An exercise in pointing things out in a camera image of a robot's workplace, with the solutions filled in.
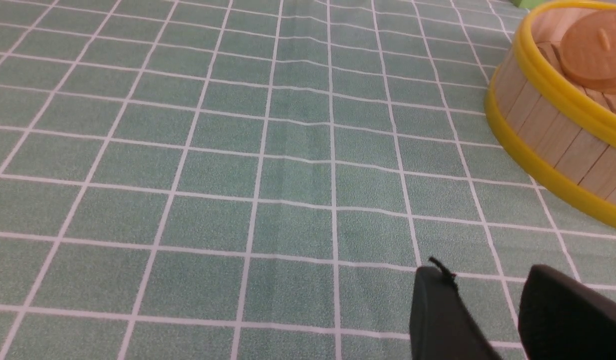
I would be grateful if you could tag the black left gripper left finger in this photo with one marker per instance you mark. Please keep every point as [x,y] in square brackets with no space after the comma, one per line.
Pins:
[441,326]

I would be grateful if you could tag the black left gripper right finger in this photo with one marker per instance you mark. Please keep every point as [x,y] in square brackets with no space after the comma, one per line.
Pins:
[562,319]

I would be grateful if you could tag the yellow bamboo steamer base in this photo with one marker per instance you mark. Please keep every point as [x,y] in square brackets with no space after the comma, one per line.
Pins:
[559,132]

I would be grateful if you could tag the tan toy steamed bun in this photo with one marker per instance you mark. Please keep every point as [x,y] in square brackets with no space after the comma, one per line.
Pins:
[588,51]

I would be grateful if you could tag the green checkered tablecloth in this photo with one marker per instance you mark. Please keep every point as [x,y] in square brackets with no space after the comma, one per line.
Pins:
[261,179]

